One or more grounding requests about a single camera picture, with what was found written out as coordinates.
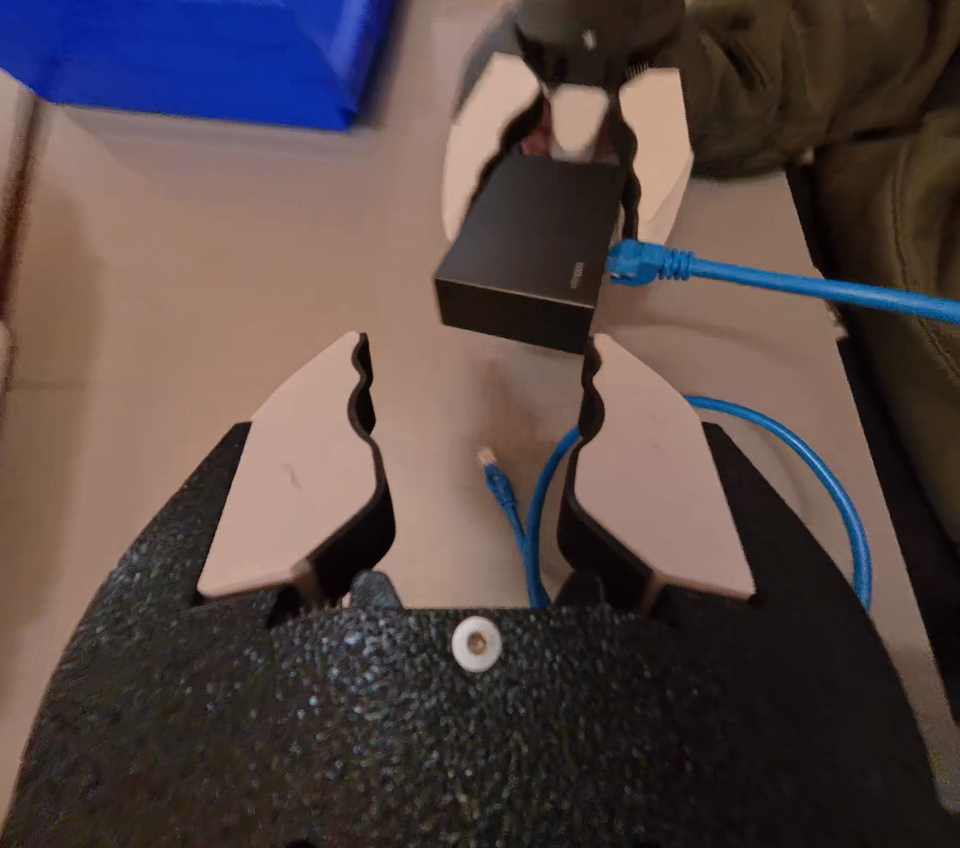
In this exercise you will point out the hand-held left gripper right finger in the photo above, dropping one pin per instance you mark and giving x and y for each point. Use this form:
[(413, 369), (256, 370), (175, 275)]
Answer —
[(652, 488)]

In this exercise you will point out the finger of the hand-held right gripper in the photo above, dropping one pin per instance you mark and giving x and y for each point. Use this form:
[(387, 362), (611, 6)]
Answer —
[(480, 136), (664, 151)]

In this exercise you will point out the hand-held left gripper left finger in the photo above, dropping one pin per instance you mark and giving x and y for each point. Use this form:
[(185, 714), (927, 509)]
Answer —
[(300, 473)]

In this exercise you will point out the black network box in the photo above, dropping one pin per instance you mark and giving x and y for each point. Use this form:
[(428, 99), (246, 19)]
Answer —
[(525, 241)]

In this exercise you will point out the person's torso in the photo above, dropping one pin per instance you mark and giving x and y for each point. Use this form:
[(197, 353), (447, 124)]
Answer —
[(900, 226)]

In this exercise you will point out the blue plastic bin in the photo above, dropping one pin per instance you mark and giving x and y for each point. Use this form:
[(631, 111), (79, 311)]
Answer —
[(187, 1)]

